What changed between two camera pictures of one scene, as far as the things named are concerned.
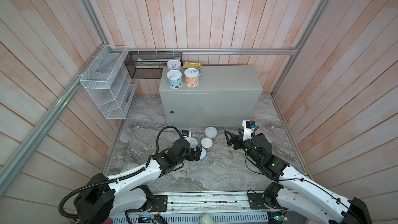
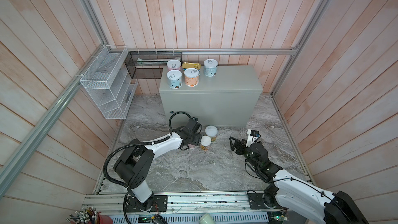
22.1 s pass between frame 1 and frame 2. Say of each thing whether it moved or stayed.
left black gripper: moved
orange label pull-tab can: stayed
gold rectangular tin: stayed
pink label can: stayed
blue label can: moved
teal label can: stayed
